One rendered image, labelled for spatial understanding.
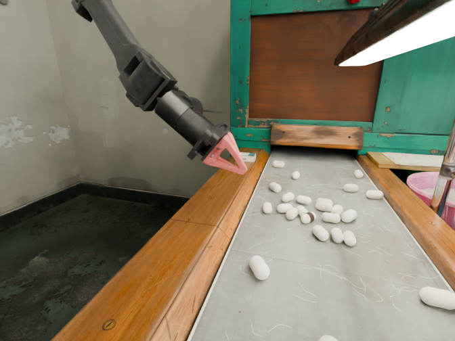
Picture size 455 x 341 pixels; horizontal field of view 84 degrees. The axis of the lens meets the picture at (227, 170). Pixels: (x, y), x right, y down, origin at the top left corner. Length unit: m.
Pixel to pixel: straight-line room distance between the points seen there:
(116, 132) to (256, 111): 1.57
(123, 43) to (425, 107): 0.88
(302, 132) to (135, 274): 0.71
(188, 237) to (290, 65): 0.72
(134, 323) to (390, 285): 0.32
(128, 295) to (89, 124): 2.26
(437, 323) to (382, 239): 0.17
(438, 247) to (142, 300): 0.41
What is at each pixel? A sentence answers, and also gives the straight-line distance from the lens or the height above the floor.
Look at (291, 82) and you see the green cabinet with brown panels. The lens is 0.96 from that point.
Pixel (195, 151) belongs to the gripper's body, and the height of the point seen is 0.88.
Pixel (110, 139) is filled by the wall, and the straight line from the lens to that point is 2.41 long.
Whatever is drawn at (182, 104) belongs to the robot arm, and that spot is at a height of 0.96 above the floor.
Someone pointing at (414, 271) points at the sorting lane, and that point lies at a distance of 0.47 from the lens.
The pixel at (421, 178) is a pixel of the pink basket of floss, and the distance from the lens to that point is 0.85.
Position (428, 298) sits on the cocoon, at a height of 0.75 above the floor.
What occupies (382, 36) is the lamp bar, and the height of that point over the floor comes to 1.04.
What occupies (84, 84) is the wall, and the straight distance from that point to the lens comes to 2.50.
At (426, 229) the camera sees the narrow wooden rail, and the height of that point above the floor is 0.76.
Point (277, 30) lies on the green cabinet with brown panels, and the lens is 0.98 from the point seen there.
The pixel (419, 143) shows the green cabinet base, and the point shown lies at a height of 0.81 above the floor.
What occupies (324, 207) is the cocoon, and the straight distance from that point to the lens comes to 0.56.
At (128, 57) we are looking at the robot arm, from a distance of 0.55.
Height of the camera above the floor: 0.99
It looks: 18 degrees down
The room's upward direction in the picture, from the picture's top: straight up
